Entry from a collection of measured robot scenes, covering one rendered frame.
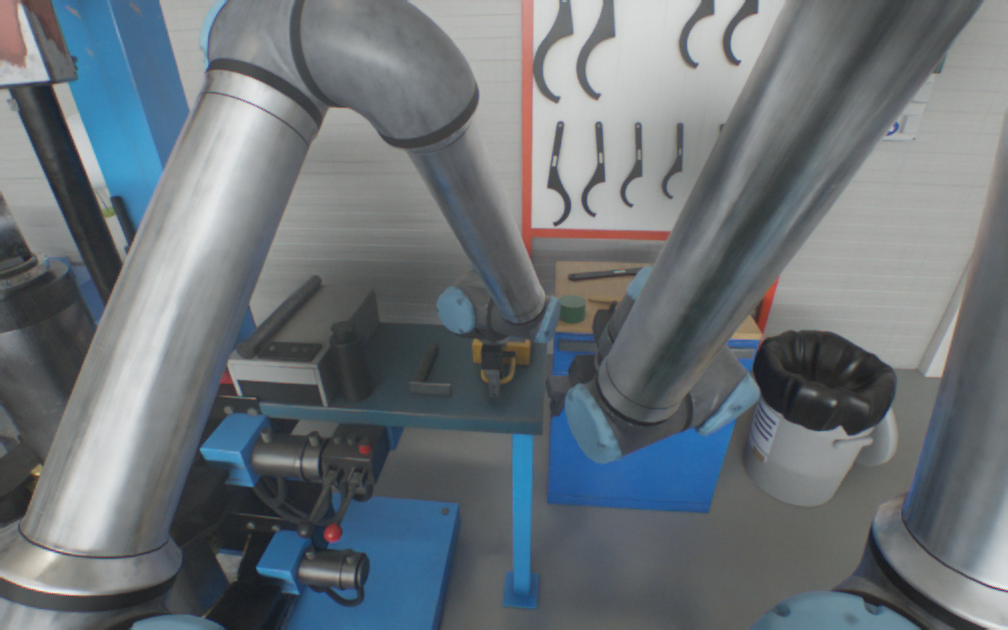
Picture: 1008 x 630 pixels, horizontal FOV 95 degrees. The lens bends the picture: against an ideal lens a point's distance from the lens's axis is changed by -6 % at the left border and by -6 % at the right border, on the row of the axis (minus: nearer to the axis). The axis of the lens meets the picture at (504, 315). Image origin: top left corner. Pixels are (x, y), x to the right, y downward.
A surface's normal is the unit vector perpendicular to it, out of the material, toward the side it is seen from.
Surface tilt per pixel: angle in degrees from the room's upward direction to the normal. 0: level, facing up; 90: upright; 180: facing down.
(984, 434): 91
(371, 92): 110
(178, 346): 71
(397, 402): 0
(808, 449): 93
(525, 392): 0
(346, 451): 0
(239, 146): 64
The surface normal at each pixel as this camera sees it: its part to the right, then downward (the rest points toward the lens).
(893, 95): 0.18, 0.76
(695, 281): -0.68, 0.48
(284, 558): -0.02, -0.87
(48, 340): 0.86, 0.24
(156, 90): 0.99, 0.04
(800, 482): -0.43, 0.50
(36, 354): 0.70, 0.35
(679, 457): -0.11, 0.50
